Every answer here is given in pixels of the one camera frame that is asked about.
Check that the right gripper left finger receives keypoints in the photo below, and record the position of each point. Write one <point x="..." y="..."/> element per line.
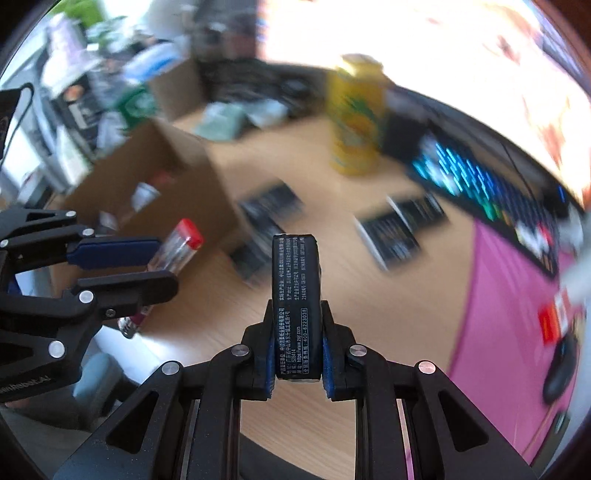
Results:
<point x="182" y="422"/>

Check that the brown cardboard box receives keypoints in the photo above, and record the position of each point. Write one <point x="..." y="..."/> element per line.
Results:
<point x="102" y="199"/>

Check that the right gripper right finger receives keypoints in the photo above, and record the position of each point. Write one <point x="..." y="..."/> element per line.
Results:
<point x="412" y="424"/>

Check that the white tea cup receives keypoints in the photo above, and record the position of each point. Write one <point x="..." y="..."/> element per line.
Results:
<point x="266" y="113"/>

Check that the yellow pineapple drink can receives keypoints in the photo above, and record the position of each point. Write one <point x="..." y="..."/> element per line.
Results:
<point x="357" y="107"/>

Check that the pink desk mat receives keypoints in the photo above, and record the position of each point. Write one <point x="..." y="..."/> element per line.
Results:
<point x="470" y="304"/>

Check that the clear tube red cap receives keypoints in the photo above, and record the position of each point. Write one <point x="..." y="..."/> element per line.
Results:
<point x="174" y="253"/>

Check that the green cloth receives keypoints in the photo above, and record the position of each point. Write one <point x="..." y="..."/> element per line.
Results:
<point x="222" y="122"/>

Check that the red cigarette pack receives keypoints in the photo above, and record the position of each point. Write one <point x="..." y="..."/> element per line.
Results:
<point x="554" y="318"/>

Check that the upright black tissue pack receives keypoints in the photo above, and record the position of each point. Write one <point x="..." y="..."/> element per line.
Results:
<point x="297" y="312"/>

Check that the black Face tissue pack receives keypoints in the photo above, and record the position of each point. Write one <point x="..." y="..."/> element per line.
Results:
<point x="420" y="212"/>
<point x="388" y="239"/>

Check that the black drawer organizer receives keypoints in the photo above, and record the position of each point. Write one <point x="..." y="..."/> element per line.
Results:
<point x="226" y="48"/>

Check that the white sachet red text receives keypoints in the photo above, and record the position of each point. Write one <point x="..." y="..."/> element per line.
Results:
<point x="142" y="196"/>

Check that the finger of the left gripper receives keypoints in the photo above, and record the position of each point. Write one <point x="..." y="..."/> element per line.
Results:
<point x="34" y="238"/>
<point x="125" y="294"/>

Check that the RGB backlit keyboard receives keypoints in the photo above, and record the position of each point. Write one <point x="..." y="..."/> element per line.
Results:
<point x="450" y="169"/>

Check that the curved monitor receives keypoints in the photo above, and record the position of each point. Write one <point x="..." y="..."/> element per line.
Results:
<point x="503" y="63"/>

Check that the black computer mouse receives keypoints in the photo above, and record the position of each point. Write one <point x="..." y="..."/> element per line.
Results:
<point x="561" y="369"/>

